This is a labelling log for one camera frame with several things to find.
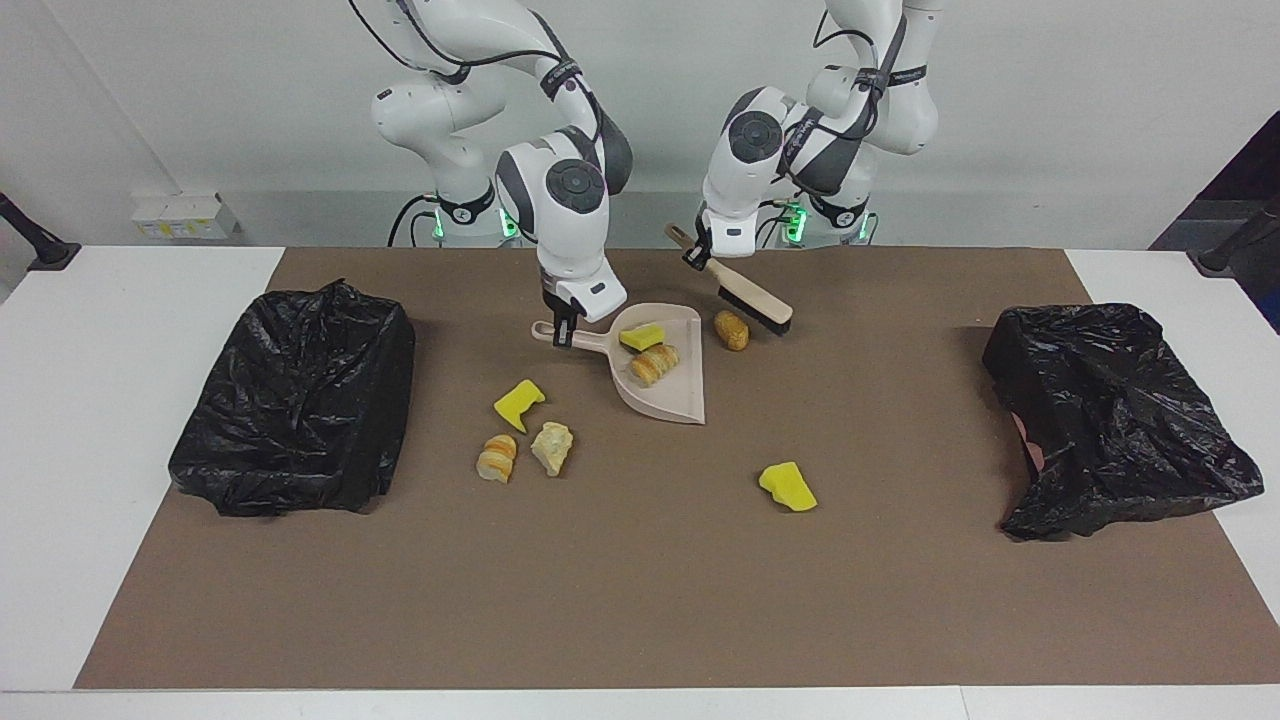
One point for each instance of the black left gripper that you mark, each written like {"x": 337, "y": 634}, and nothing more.
{"x": 707, "y": 247}

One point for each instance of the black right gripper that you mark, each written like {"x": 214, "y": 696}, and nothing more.
{"x": 560, "y": 308}

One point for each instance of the beige hand brush black bristles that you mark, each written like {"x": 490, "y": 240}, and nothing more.
{"x": 750, "y": 295}

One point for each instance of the curved yellow sponge piece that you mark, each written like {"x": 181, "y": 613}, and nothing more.
{"x": 642, "y": 337}

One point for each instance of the brown bread roll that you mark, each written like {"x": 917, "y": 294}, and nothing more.
{"x": 731, "y": 331}

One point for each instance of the notched yellow sponge piece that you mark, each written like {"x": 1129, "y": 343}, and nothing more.
{"x": 517, "y": 402}

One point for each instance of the large striped croissant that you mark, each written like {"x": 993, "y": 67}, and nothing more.
{"x": 655, "y": 365}

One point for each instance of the pale pastry piece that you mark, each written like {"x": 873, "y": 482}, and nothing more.
{"x": 551, "y": 447}

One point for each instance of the beige plastic dustpan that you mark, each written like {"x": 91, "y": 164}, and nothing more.
{"x": 670, "y": 397}

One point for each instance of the small striped croissant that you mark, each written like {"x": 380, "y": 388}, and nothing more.
{"x": 497, "y": 458}

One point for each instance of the yellow sponge with green side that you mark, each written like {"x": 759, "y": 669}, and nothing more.
{"x": 788, "y": 488}

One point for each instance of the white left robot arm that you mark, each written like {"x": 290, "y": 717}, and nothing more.
{"x": 745, "y": 170}

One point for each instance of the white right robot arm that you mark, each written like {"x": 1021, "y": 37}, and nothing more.
{"x": 570, "y": 230}

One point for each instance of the black bag lined pink bin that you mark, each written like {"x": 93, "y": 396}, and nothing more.
{"x": 1110, "y": 420}

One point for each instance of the brown table mat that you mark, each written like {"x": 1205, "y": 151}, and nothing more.
{"x": 640, "y": 620}

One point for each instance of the white wall socket box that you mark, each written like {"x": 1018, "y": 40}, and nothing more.
{"x": 180, "y": 218}

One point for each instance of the black camera stand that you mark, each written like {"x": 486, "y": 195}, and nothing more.
{"x": 1225, "y": 250}
{"x": 45, "y": 250}

